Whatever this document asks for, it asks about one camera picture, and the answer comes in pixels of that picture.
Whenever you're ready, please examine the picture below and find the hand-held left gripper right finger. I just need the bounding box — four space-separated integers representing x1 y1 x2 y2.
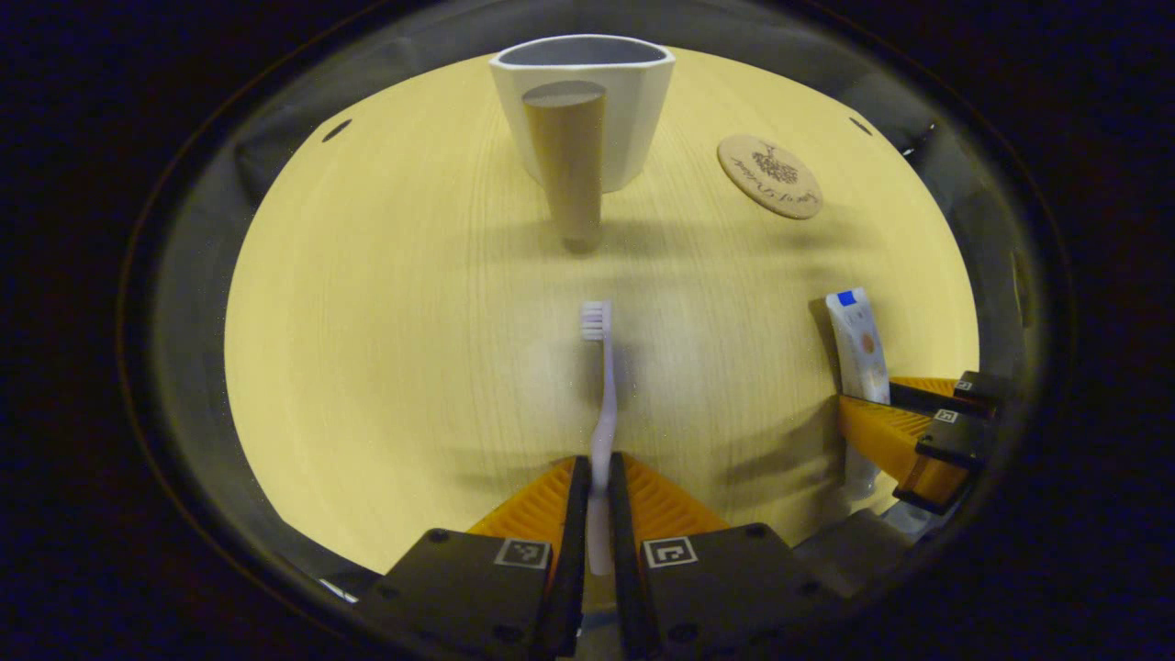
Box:
609 452 851 661

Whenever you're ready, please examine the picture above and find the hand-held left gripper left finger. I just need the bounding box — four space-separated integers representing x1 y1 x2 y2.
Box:
353 456 592 660

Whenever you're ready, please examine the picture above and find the white toothpaste tube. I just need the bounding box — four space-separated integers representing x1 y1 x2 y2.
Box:
824 287 956 543

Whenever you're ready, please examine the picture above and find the pink toothbrush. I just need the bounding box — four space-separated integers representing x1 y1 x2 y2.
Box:
579 300 618 577

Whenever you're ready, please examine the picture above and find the round wooden coaster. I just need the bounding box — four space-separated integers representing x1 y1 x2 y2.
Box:
717 134 824 220

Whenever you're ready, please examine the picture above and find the white cup with wooden handle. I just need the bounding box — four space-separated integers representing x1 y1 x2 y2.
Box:
489 34 677 255

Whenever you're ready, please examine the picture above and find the light wooden desktop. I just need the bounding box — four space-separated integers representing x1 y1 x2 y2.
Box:
223 46 981 611

